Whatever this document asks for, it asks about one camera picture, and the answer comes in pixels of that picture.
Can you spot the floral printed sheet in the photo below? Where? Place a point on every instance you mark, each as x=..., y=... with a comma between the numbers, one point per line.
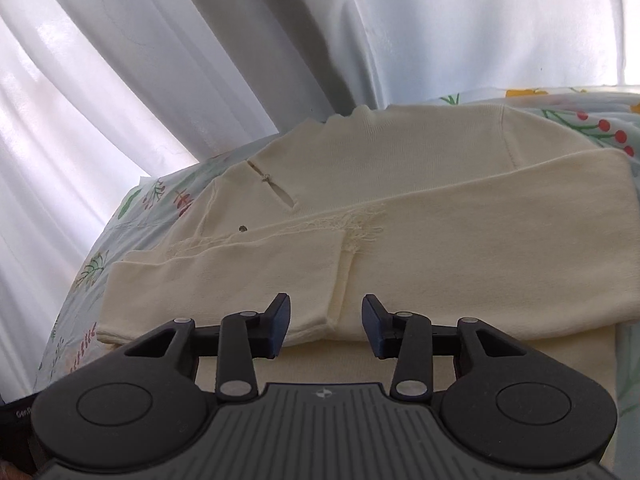
x=145, y=210

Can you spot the white curtain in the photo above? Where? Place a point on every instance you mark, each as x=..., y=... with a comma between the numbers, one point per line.
x=150, y=60

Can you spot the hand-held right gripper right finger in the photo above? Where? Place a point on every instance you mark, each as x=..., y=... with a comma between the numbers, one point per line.
x=372, y=322

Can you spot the cream knit sweater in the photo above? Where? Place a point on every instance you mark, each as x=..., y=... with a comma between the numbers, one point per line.
x=400, y=185

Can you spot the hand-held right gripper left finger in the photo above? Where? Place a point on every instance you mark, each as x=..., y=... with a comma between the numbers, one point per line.
x=280, y=322

